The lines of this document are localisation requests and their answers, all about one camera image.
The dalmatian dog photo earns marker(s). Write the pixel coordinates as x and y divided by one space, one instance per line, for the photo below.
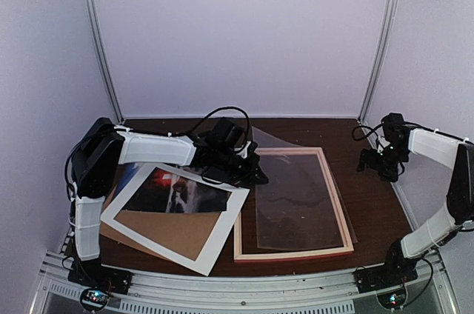
166 192

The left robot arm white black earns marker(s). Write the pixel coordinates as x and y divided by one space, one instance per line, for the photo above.
91 166

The left circuit board with leds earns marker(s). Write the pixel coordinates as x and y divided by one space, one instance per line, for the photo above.
93 300

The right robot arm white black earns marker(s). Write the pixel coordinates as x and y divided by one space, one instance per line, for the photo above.
443 164

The pink wooden picture frame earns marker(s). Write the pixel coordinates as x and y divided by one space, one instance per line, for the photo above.
333 225

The right circuit board with leds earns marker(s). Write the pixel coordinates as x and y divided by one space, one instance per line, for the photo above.
392 300

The right aluminium corner post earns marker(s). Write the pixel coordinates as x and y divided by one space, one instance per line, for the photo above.
390 9

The left aluminium corner post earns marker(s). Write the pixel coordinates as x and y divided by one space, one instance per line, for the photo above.
102 60

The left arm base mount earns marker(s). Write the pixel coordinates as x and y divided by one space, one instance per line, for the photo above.
93 274

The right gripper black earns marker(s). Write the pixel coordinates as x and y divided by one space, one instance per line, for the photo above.
390 175

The clear acrylic sheet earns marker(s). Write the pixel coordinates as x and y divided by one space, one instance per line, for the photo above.
296 199

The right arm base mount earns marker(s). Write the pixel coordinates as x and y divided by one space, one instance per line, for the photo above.
393 272

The white mat board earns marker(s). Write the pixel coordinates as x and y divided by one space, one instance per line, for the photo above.
212 248

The circuit board with leds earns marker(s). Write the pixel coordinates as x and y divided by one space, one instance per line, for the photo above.
93 300
392 300

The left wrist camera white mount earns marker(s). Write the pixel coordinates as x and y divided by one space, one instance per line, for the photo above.
248 148

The aluminium corner post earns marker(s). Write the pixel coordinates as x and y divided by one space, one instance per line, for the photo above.
390 9
102 60

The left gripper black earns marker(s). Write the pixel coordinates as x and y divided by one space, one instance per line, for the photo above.
253 168

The brown backing board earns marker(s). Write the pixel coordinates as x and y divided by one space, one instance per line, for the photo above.
183 233

